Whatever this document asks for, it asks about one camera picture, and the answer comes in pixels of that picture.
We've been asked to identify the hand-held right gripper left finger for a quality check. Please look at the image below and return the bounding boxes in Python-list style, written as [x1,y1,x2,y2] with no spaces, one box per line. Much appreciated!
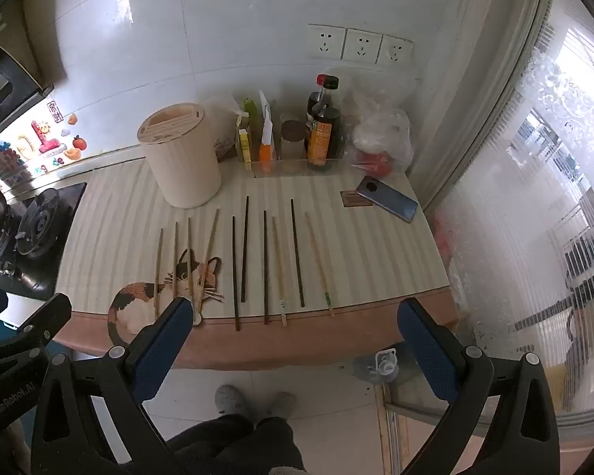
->
[30,296,195,475]

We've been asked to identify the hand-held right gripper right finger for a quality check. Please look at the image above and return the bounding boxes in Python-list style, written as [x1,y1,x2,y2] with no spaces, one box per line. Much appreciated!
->
[397,298,560,475]

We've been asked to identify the light bamboo chopstick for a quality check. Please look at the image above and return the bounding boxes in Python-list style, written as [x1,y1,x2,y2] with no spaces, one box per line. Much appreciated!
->
[204,208,220,270]

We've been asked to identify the dark wooden chopstick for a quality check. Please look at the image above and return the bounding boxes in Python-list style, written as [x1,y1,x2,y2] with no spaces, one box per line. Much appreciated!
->
[263,210,270,325]
[290,199,306,308]
[241,196,249,303]

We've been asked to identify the green-banded light chopstick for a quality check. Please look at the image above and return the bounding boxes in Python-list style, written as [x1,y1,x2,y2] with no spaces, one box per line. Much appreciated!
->
[305,212,336,317]

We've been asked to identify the beige round chopstick holder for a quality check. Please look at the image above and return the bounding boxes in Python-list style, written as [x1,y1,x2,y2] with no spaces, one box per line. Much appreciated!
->
[137,103,223,208]

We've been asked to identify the clear plastic item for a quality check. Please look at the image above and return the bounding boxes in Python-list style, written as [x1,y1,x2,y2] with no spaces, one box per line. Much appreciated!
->
[353,348,400,383]

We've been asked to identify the black gas stove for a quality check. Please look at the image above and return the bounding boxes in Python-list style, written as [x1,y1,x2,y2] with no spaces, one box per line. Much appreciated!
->
[0,181,88,302]

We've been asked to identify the grey slipper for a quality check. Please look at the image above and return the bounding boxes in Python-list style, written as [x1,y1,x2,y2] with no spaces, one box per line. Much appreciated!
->
[269,391,298,420]
[213,384,251,417]

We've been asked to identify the striped cat-print tablecloth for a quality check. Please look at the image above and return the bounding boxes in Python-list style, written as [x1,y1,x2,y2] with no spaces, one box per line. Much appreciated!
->
[58,155,459,372]

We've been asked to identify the person's legs in dark pants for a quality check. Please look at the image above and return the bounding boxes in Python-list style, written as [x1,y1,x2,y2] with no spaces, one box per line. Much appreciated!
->
[165,412,306,475]

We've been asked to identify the blue smartphone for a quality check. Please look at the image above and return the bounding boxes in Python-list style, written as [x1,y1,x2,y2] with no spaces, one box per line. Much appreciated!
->
[356,175,419,223]

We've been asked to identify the frosted glass sliding door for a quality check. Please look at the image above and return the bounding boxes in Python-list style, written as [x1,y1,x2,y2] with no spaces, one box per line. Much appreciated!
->
[410,0,594,439]

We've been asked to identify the red item in bag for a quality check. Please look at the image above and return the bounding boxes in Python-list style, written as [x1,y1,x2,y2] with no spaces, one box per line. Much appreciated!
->
[358,150,393,177]

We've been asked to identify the yellow seasoning box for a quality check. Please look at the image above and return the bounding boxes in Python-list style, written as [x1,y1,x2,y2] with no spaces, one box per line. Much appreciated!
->
[235,113,253,164]

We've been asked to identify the range hood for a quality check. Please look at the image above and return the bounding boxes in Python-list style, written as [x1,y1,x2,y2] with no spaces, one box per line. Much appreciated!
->
[0,0,56,155]

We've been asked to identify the bag with brown contents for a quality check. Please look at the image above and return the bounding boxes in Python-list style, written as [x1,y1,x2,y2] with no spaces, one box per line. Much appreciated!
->
[200,93,244,162]

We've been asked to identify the orange and white packet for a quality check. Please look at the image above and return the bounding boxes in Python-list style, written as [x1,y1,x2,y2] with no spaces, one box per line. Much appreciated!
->
[257,89,278,165]

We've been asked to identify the clear plastic bag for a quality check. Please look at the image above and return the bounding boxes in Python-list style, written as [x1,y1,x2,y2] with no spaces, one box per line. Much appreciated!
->
[344,66,415,180]

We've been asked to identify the dark soy sauce bottle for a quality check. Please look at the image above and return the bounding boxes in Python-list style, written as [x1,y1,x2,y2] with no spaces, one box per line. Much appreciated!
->
[306,74,343,170]

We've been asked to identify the jar with brown lid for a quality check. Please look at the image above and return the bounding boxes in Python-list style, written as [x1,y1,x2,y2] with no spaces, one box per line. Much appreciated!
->
[280,120,308,162]

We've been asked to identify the green packet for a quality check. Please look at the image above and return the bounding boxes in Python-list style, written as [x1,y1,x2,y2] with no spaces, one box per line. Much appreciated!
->
[242,98,259,132]

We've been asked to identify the colourful wall stickers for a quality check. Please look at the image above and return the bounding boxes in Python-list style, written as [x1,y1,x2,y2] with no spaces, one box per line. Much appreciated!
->
[0,101,88,189]

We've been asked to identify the white wall outlet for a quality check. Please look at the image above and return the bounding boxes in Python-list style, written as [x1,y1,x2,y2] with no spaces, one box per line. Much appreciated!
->
[343,28,383,64]
[377,34,415,67]
[306,24,348,59]

